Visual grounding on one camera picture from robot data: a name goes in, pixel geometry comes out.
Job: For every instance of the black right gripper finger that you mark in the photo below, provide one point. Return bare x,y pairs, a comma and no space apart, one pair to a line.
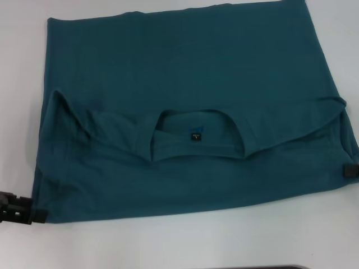
352,171

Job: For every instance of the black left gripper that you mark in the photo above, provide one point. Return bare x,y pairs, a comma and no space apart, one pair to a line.
3,206

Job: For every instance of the teal printed t-shirt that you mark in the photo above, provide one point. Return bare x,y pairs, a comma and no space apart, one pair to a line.
182,84

